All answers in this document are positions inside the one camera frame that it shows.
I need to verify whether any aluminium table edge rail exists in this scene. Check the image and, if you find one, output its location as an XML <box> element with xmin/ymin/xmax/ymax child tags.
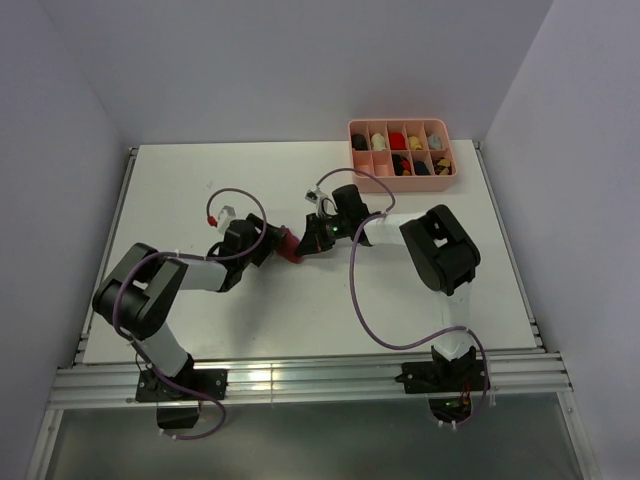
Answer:
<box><xmin>71</xmin><ymin>147</ymin><xmax>139</xmax><ymax>367</ymax></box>

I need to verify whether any cream rolled sock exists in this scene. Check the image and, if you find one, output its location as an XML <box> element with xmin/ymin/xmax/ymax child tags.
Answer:
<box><xmin>371</xmin><ymin>133</ymin><xmax>388</xmax><ymax>151</ymax></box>

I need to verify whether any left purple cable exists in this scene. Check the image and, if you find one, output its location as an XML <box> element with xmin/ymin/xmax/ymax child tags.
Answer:
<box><xmin>112</xmin><ymin>187</ymin><xmax>269</xmax><ymax>441</ymax></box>

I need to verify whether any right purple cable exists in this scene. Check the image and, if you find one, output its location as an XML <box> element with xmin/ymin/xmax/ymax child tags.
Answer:
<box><xmin>313</xmin><ymin>168</ymin><xmax>489</xmax><ymax>431</ymax></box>

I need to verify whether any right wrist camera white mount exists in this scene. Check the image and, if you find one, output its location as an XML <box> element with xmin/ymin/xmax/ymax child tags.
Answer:
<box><xmin>305</xmin><ymin>187</ymin><xmax>326</xmax><ymax>204</ymax></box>

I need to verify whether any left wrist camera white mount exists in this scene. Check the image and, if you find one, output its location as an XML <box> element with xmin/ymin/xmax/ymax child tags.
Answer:
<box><xmin>207</xmin><ymin>205</ymin><xmax>236</xmax><ymax>235</ymax></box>

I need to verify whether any yellow rolled sock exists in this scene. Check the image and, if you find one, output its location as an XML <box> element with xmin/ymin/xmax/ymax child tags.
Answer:
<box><xmin>408</xmin><ymin>136</ymin><xmax>424</xmax><ymax>151</ymax></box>

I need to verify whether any black red rolled sock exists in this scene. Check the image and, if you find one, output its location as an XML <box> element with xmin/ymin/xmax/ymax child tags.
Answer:
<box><xmin>392</xmin><ymin>154</ymin><xmax>412</xmax><ymax>177</ymax></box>

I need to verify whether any pink compartment organizer box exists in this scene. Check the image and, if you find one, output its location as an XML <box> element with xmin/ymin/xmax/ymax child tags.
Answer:
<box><xmin>348</xmin><ymin>118</ymin><xmax>458</xmax><ymax>193</ymax></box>

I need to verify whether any maroon purple ribbed sock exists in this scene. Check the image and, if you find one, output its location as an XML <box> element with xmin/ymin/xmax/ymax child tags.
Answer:
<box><xmin>275</xmin><ymin>226</ymin><xmax>303</xmax><ymax>264</ymax></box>

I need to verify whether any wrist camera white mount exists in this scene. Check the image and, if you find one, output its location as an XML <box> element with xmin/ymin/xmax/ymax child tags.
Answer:
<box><xmin>207</xmin><ymin>205</ymin><xmax>236</xmax><ymax>235</ymax></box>
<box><xmin>305</xmin><ymin>187</ymin><xmax>326</xmax><ymax>204</ymax></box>

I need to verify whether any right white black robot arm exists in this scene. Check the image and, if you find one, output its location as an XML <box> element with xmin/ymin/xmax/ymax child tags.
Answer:
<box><xmin>295</xmin><ymin>184</ymin><xmax>482</xmax><ymax>390</ymax></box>

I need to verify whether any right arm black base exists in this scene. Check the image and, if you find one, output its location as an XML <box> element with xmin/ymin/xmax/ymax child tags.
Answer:
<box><xmin>395</xmin><ymin>360</ymin><xmax>485</xmax><ymax>423</ymax></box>

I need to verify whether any purple cable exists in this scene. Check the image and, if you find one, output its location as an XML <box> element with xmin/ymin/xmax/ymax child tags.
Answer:
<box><xmin>313</xmin><ymin>168</ymin><xmax>489</xmax><ymax>431</ymax></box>
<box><xmin>112</xmin><ymin>187</ymin><xmax>269</xmax><ymax>441</ymax></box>

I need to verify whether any dark navy rolled sock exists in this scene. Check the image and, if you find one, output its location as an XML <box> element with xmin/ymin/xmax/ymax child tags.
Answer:
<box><xmin>413</xmin><ymin>160</ymin><xmax>430</xmax><ymax>176</ymax></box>

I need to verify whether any black yellow patterned sock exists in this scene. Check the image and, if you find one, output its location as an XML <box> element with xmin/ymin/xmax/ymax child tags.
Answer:
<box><xmin>433</xmin><ymin>157</ymin><xmax>452</xmax><ymax>176</ymax></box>

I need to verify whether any grey pink rolled sock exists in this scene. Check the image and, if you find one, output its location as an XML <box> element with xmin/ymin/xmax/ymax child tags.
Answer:
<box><xmin>427</xmin><ymin>134</ymin><xmax>443</xmax><ymax>150</ymax></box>

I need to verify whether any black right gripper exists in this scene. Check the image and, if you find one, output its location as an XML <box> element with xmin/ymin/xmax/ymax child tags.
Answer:
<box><xmin>296</xmin><ymin>212</ymin><xmax>350</xmax><ymax>258</ymax></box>

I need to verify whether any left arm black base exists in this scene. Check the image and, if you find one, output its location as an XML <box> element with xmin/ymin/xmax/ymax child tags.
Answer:
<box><xmin>134</xmin><ymin>369</ymin><xmax>228</xmax><ymax>440</ymax></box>

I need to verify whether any front aluminium frame rail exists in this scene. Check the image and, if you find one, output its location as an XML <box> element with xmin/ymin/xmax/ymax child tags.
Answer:
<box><xmin>47</xmin><ymin>351</ymin><xmax>573</xmax><ymax>410</ymax></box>

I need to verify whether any right aluminium side rail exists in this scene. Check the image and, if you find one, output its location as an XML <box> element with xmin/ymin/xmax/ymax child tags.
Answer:
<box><xmin>473</xmin><ymin>140</ymin><xmax>546</xmax><ymax>350</ymax></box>

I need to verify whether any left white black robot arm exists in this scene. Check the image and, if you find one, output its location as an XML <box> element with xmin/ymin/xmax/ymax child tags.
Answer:
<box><xmin>92</xmin><ymin>214</ymin><xmax>288</xmax><ymax>399</ymax></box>

